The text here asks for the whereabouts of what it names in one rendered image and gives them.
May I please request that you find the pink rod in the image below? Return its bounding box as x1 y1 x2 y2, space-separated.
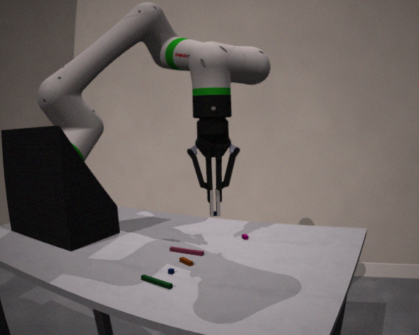
170 246 204 256

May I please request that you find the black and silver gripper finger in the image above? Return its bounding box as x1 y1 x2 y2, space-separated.
187 144 214 217
215 144 240 217

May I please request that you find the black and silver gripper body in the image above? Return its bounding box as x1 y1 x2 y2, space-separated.
195 119 231 158

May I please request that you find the orange rod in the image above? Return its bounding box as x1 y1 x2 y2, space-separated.
180 257 193 266

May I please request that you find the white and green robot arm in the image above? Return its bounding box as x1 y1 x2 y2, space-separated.
37 2 270 161

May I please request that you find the dark green rod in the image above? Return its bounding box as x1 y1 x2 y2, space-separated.
141 274 173 289

